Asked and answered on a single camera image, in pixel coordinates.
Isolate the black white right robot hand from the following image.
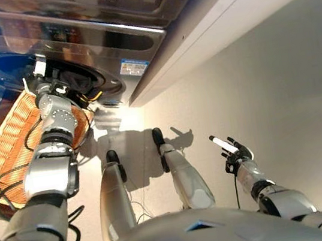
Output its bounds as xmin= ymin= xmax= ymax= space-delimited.
xmin=207 ymin=129 xmax=255 ymax=168

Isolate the black left robot foot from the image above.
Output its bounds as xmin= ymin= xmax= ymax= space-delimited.
xmin=105 ymin=149 xmax=121 ymax=166

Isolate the black garment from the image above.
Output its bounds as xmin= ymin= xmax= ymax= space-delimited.
xmin=59 ymin=64 xmax=105 ymax=107

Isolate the white tall side panel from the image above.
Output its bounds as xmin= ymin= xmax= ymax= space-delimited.
xmin=114 ymin=0 xmax=322 ymax=108

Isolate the dark grey washing machine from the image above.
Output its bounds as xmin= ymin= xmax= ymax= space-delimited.
xmin=0 ymin=0 xmax=192 ymax=125

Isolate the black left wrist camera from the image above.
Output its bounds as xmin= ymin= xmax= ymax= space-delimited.
xmin=52 ymin=82 xmax=70 ymax=97

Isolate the blue bordered info sticker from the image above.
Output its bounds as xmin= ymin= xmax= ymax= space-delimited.
xmin=118 ymin=55 xmax=152 ymax=79

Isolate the black right robot foot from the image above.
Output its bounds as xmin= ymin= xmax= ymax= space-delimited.
xmin=151 ymin=125 xmax=167 ymax=148

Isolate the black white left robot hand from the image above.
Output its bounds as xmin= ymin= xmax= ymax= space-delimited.
xmin=20 ymin=57 xmax=68 ymax=97

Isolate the black robot foot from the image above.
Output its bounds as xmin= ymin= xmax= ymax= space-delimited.
xmin=105 ymin=149 xmax=121 ymax=166
xmin=151 ymin=125 xmax=167 ymax=148

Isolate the silver robot leg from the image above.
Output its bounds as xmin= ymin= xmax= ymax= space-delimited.
xmin=91 ymin=158 xmax=141 ymax=241
xmin=158 ymin=137 xmax=218 ymax=215

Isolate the silver left robot leg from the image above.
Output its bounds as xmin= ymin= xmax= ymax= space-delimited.
xmin=91 ymin=158 xmax=141 ymax=241

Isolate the silver right robot leg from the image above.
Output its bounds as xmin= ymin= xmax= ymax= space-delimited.
xmin=158 ymin=137 xmax=218 ymax=215

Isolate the wicker laundry basket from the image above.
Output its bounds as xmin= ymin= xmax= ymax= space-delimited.
xmin=0 ymin=79 xmax=107 ymax=212

